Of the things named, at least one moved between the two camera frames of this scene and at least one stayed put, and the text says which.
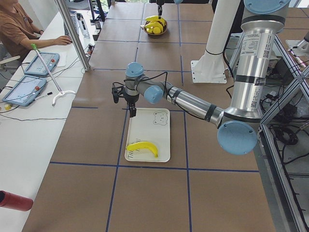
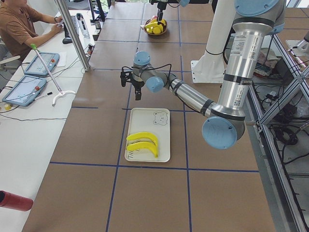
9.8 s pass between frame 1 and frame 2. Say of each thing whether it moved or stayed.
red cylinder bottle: stayed
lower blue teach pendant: stayed
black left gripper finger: moved
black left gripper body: moved
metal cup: stayed
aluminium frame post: stayed
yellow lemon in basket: stayed
